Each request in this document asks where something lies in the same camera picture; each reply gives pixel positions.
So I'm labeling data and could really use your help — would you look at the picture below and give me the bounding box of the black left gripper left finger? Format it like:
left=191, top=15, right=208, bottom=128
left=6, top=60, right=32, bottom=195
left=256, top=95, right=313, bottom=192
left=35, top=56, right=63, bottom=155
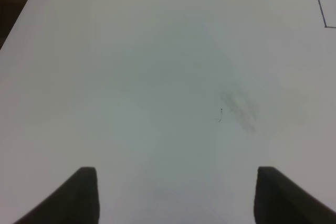
left=16, top=167, right=100, bottom=224

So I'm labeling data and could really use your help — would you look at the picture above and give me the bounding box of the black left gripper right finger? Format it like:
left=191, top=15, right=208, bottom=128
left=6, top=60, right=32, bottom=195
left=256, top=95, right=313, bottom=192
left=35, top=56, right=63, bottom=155
left=254, top=167, right=335, bottom=224

